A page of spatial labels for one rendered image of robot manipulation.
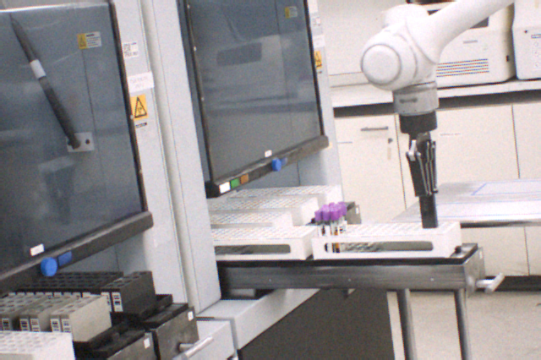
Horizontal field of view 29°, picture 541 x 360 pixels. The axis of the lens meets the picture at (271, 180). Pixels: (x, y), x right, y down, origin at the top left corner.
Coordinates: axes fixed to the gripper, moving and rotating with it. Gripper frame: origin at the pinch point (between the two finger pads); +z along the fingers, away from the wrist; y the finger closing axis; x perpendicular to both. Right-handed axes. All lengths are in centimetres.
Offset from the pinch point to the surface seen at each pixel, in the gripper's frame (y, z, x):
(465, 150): -229, 27, -62
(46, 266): 67, -8, -43
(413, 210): -36.1, 8.0, -16.4
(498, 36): -230, -20, -43
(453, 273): 6.8, 11.1, 6.0
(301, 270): 6.8, 10.3, -27.0
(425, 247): -4.6, 8.8, -3.2
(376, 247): -2.3, 7.9, -13.2
